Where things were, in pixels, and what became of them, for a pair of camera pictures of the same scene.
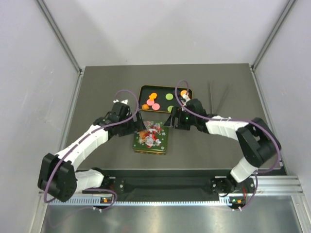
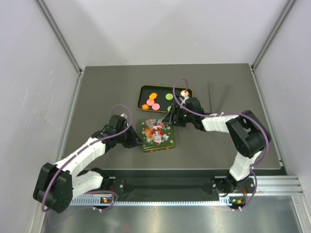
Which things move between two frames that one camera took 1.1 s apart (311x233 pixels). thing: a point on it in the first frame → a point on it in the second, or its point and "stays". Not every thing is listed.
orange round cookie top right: x=184 y=91 stays
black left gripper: x=139 y=124 → x=134 y=141
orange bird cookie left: x=152 y=96 stays
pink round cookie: x=149 y=103 stays
